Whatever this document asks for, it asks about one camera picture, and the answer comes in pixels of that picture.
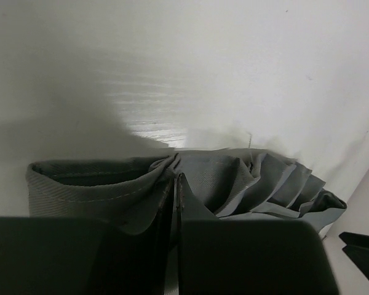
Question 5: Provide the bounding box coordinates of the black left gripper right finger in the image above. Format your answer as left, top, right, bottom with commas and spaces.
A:
176, 175, 339, 294

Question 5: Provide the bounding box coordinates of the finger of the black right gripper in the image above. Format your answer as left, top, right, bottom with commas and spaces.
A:
339, 232, 369, 281

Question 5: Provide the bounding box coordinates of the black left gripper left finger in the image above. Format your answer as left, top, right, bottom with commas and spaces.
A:
0, 179, 174, 294

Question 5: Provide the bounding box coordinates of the grey pleated skirt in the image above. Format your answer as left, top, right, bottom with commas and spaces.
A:
26, 149, 347, 235

